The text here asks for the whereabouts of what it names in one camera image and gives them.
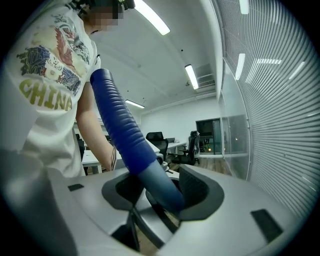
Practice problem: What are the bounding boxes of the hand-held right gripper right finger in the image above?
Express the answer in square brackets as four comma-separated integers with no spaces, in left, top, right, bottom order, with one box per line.
[155,163,305,256]

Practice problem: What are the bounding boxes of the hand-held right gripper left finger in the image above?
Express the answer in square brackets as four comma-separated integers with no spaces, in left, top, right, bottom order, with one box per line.
[46,167,149,256]

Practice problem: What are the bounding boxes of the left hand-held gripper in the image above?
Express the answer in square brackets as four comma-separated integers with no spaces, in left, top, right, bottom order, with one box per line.
[109,144,181,251]

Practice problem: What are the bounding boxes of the blue mop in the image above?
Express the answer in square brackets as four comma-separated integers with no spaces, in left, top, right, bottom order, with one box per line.
[89,68,186,214]

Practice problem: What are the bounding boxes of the person's left forearm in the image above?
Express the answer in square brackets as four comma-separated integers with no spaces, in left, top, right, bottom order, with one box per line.
[75,81,117,173]

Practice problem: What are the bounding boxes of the small white desk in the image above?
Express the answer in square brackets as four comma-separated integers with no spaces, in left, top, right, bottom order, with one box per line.
[81,149,113,175]

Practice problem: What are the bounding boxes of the black headrest office chair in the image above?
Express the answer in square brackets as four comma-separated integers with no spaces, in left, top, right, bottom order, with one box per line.
[172,129,201,166]

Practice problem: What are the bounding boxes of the dark window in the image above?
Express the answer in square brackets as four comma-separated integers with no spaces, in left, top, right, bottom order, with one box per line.
[195,117,223,155]

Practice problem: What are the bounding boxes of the long white desk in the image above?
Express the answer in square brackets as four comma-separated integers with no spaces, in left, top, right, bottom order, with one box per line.
[146,141,188,157]

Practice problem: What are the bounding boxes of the white venetian blinds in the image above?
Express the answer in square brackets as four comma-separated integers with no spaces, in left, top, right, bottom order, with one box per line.
[212,0,320,218]

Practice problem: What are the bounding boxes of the white printed t-shirt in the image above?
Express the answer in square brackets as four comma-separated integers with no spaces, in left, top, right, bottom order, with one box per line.
[2,2,102,178]

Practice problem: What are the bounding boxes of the long ceiling light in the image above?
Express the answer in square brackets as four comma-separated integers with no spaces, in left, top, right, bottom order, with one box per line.
[136,0,171,36]
[184,63,200,90]
[124,99,146,110]

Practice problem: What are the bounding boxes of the ceiling air vent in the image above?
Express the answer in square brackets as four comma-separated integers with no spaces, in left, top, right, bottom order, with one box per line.
[193,62,216,87]

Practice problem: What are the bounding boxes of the person's head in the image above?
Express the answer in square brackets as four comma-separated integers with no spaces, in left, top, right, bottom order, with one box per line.
[79,4,126,36]

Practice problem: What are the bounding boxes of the black head-mounted camera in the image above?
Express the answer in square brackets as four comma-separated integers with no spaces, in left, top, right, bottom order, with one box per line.
[117,0,136,11]

